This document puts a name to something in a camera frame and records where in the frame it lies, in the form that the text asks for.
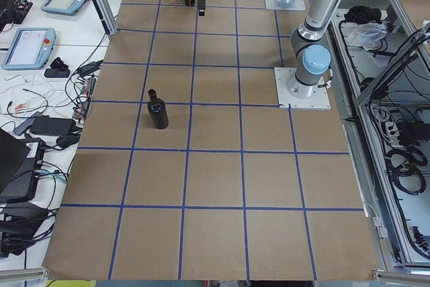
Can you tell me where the black power brick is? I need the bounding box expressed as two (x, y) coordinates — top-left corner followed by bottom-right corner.
(30, 116), (75, 136)

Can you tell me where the blue teach pendant near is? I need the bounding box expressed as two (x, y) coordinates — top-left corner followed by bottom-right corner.
(1, 28), (56, 71)

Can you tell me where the black cloth bundle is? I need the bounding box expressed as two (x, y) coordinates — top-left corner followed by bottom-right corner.
(344, 5), (382, 24)

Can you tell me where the white crumpled cloth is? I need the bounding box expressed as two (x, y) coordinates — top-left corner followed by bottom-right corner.
(345, 23), (388, 50)

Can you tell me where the black laptop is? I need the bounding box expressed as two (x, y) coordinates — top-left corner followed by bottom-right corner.
(1, 130), (45, 203)

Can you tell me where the brown paper mat blue grid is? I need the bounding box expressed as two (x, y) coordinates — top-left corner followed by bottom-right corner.
(44, 0), (379, 281)

